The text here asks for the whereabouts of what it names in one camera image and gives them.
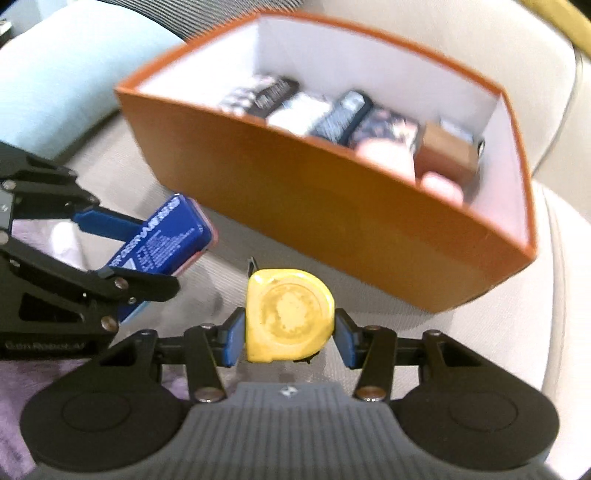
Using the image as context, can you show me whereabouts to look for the light blue pillow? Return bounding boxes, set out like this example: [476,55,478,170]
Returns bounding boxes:
[0,0,186,155]

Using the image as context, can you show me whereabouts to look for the white printed tube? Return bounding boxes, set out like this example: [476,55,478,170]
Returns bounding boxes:
[267,91,332,138]

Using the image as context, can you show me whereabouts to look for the dark patterned box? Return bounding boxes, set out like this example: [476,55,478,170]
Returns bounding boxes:
[350,107,420,153]

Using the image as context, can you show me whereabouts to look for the silver cube box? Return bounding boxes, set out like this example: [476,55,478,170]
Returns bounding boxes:
[438,117,475,140]

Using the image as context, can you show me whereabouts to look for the pink pump bottle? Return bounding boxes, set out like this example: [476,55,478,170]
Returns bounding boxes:
[356,137,417,182]

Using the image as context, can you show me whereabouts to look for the dark blue case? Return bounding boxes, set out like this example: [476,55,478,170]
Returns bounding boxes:
[310,90,374,145]

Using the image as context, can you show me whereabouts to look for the small brown cardboard box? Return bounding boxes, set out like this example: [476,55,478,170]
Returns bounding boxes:
[414,121,479,186]

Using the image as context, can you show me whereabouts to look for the beige sofa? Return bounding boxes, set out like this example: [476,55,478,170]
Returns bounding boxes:
[0,0,591,480]

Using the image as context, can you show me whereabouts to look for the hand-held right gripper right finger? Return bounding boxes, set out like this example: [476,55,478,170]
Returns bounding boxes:
[335,308,485,402]

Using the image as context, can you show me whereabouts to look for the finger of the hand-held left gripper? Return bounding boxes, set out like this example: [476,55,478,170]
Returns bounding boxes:
[0,156,141,241]
[0,247,182,334]

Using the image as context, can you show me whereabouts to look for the yellow tape measure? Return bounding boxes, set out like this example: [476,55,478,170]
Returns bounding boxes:
[246,268,336,364]

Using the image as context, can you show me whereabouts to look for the pink cup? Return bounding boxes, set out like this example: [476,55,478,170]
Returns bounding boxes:
[419,171,464,206]

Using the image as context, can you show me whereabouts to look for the plaid glasses case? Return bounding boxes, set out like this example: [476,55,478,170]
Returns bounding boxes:
[221,75,300,121]

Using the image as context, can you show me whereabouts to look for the orange cardboard box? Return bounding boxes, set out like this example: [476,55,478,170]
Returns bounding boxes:
[115,11,539,315]

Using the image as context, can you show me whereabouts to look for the blue tin case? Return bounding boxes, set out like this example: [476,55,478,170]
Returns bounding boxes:
[98,194,218,325]

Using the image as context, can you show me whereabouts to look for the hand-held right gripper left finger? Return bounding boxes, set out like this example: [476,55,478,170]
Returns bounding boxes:
[98,307,247,403]

